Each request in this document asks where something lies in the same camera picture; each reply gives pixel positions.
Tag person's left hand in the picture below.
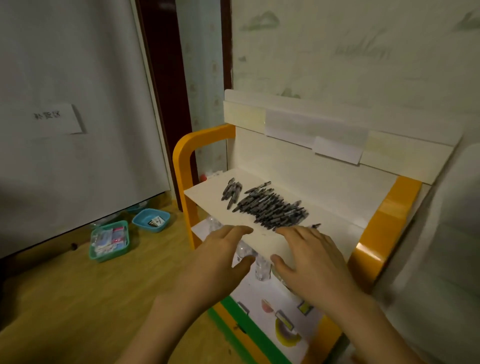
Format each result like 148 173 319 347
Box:
157 224 257 320

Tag person's right hand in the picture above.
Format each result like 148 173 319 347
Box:
269 224 363 312

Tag pile of black pens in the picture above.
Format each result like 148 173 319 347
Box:
221 177 310 232

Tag person's right forearm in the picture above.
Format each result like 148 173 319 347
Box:
326 292 425 364

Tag bright green object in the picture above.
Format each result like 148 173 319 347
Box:
207 296 292 364

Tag blue plastic basin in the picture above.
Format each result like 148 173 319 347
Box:
131 208 172 234

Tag teal container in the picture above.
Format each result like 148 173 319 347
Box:
88 220 131 263

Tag pink and white packets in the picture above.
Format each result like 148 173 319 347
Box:
92 224 127 253

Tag small white paper strip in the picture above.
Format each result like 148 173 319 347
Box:
312 136 365 166

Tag large white paper sheet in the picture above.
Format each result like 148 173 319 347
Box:
264 108 370 149

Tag white door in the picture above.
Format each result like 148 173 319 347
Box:
0 0 172 260

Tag white paper note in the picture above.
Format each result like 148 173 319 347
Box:
28 103 84 140

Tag dark brown corner trim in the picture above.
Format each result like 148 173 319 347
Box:
220 0 234 91

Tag dark brown door frame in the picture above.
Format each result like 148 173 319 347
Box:
134 0 200 211

